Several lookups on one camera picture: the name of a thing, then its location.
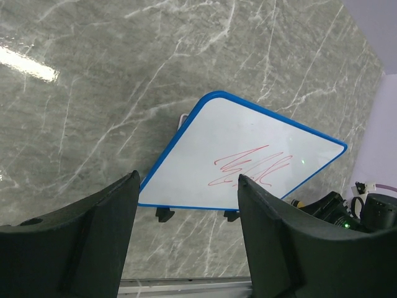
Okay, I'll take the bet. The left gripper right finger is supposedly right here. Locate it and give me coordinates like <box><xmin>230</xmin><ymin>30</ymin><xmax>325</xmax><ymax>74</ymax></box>
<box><xmin>238</xmin><ymin>175</ymin><xmax>396</xmax><ymax>297</ymax></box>

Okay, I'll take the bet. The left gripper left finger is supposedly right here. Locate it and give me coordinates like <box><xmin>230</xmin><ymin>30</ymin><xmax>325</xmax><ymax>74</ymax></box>
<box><xmin>1</xmin><ymin>171</ymin><xmax>140</xmax><ymax>297</ymax></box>

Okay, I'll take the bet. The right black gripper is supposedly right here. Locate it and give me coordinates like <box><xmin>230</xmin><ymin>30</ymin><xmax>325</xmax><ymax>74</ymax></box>
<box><xmin>299</xmin><ymin>191</ymin><xmax>369</xmax><ymax>232</ymax></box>

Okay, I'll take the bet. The yellow black eraser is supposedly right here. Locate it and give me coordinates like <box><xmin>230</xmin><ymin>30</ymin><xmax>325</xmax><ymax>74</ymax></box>
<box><xmin>291</xmin><ymin>199</ymin><xmax>305</xmax><ymax>208</ymax></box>

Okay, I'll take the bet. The blue framed whiteboard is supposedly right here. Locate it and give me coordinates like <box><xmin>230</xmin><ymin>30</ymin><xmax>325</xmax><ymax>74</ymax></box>
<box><xmin>138</xmin><ymin>91</ymin><xmax>347</xmax><ymax>211</ymax></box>

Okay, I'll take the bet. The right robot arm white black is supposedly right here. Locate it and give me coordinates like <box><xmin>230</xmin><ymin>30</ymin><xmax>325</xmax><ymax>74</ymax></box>
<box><xmin>300</xmin><ymin>191</ymin><xmax>396</xmax><ymax>233</ymax></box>

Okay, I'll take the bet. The left black whiteboard foot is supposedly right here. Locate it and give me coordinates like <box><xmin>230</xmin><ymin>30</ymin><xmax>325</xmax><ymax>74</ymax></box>
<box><xmin>155</xmin><ymin>207</ymin><xmax>175</xmax><ymax>223</ymax></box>

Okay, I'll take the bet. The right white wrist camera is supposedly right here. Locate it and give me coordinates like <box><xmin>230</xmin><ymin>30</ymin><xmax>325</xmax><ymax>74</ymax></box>
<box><xmin>350</xmin><ymin>181</ymin><xmax>376</xmax><ymax>219</ymax></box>

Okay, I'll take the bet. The aluminium front rail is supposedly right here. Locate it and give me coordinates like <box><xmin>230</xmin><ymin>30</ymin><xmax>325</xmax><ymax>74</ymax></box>
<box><xmin>118</xmin><ymin>277</ymin><xmax>252</xmax><ymax>297</ymax></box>

